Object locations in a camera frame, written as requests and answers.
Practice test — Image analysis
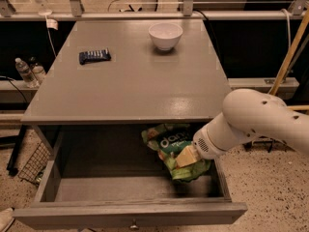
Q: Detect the black wire basket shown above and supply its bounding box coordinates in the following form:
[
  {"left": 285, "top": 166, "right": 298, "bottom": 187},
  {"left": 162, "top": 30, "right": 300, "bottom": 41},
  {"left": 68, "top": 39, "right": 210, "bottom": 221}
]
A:
[{"left": 18, "top": 143, "right": 50, "bottom": 186}]

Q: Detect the black cable left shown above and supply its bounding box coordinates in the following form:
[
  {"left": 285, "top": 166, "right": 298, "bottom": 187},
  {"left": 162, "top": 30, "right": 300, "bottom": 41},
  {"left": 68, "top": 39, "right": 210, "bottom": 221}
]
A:
[{"left": 0, "top": 75, "right": 29, "bottom": 104}]

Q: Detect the white cable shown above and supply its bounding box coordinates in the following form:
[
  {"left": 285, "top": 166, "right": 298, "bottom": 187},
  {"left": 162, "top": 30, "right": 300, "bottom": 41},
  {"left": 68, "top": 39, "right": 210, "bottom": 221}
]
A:
[{"left": 280, "top": 8, "right": 292, "bottom": 41}]

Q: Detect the clear plastic water bottle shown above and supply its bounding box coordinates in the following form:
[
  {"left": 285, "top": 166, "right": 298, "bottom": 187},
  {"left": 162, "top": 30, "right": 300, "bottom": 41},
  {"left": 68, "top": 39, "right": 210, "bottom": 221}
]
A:
[{"left": 15, "top": 58, "right": 39, "bottom": 88}]

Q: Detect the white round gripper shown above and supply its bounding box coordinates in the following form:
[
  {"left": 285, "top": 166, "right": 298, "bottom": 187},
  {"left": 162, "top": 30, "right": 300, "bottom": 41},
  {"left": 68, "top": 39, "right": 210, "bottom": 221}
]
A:
[{"left": 176, "top": 113, "right": 257, "bottom": 167}]

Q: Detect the white ceramic bowl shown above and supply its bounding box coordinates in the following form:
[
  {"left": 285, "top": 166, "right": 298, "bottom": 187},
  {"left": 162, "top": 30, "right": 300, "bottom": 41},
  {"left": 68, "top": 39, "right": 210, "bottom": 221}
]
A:
[{"left": 149, "top": 22, "right": 183, "bottom": 51}]

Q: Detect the grey open drawer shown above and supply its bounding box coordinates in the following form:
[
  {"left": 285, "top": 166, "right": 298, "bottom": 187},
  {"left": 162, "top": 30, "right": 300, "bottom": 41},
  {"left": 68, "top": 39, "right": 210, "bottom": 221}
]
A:
[{"left": 14, "top": 125, "right": 247, "bottom": 230}]

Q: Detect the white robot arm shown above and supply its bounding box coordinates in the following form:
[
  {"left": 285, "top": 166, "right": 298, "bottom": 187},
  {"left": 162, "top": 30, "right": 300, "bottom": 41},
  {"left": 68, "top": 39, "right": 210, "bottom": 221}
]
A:
[{"left": 176, "top": 89, "right": 309, "bottom": 167}]

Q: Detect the yellow metal cart frame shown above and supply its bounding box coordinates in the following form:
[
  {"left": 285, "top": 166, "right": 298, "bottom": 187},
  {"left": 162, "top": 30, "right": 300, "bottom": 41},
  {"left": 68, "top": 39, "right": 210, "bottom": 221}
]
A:
[{"left": 242, "top": 10, "right": 309, "bottom": 153}]

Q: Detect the grey cabinet counter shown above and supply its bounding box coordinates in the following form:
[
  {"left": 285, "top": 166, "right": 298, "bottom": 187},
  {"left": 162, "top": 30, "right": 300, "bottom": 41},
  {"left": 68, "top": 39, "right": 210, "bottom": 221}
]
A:
[{"left": 22, "top": 19, "right": 231, "bottom": 125}]

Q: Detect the green rice chip bag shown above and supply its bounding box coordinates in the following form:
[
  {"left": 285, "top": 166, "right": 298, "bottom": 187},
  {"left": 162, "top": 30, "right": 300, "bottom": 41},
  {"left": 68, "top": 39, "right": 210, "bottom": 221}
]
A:
[{"left": 141, "top": 124, "right": 211, "bottom": 183}]

